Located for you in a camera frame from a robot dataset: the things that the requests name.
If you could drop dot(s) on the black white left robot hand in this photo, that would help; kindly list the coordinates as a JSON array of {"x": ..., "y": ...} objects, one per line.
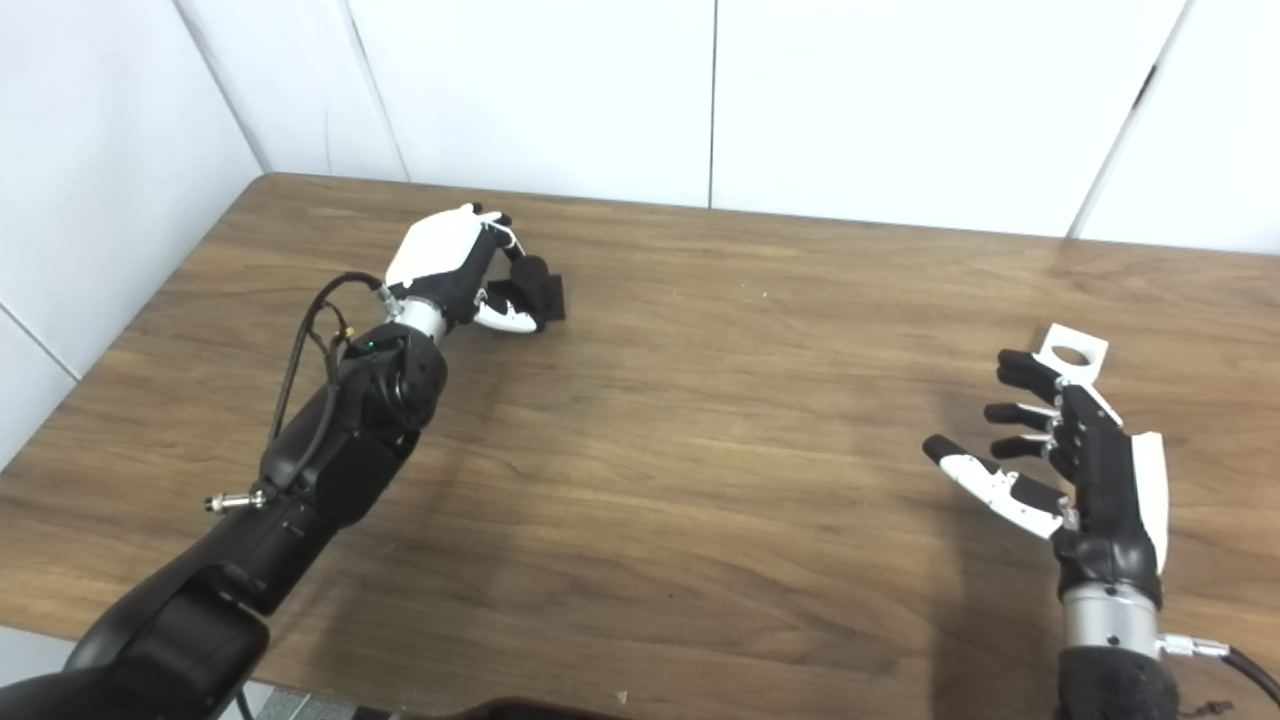
[{"x": 440, "y": 250}]

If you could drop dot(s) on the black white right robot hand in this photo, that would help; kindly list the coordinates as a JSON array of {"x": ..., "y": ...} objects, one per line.
[{"x": 1110, "y": 490}]

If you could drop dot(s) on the black peg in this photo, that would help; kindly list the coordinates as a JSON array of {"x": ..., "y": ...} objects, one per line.
[{"x": 530, "y": 280}]

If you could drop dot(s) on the white square piece with hole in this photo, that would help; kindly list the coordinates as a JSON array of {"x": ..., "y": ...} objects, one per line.
[{"x": 1095, "y": 350}]

